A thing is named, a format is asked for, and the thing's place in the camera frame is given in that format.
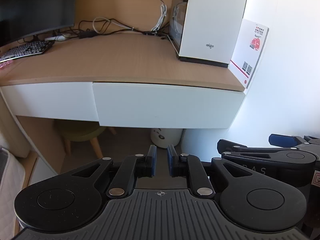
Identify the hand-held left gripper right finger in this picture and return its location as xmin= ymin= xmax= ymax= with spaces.
xmin=167 ymin=144 xmax=253 ymax=197

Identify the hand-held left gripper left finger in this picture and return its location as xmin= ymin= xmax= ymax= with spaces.
xmin=71 ymin=145 xmax=157 ymax=198

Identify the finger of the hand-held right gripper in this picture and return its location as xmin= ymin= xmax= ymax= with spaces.
xmin=217 ymin=139 xmax=285 ymax=161
xmin=269 ymin=134 xmax=320 ymax=147

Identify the white desk drawer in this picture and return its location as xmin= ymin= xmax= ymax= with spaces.
xmin=92 ymin=81 xmax=247 ymax=130
xmin=0 ymin=81 xmax=100 ymax=123

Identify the white round bin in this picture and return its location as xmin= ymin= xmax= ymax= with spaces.
xmin=150 ymin=128 xmax=183 ymax=148

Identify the green stool with wooden legs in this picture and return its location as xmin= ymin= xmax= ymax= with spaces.
xmin=53 ymin=119 xmax=117 ymax=159

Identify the white card with red print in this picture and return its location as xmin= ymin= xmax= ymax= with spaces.
xmin=230 ymin=18 xmax=270 ymax=89

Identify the white computer case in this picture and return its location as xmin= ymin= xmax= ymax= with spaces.
xmin=169 ymin=0 xmax=251 ymax=68

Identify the white quilted mattress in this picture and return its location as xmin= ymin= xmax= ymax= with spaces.
xmin=0 ymin=146 xmax=26 ymax=240

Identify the white power strip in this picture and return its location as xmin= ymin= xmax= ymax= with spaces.
xmin=44 ymin=35 xmax=67 ymax=42

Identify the black computer keyboard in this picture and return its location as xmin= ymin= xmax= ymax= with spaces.
xmin=0 ymin=40 xmax=55 ymax=63

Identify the black computer monitor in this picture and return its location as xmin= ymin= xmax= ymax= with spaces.
xmin=0 ymin=0 xmax=77 ymax=47

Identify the black cable bundle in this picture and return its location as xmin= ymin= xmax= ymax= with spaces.
xmin=53 ymin=18 xmax=171 ymax=40

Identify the white looped cable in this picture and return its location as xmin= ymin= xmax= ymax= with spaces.
xmin=92 ymin=17 xmax=136 ymax=34

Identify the white hanging cable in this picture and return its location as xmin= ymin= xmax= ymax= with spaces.
xmin=146 ymin=0 xmax=168 ymax=33

